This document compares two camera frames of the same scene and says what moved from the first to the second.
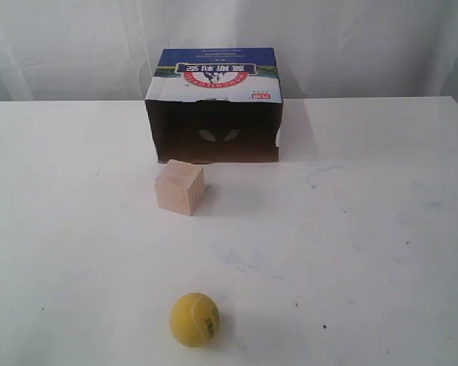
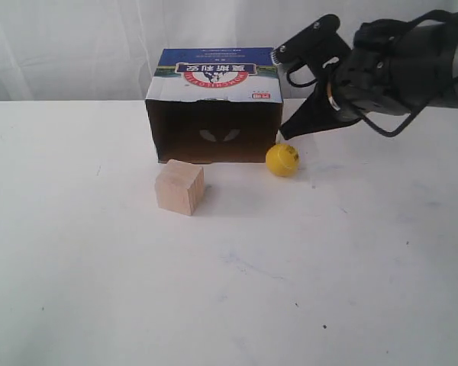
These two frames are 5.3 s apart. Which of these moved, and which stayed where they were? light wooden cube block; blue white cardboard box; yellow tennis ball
Moved: yellow tennis ball
Stayed: light wooden cube block; blue white cardboard box
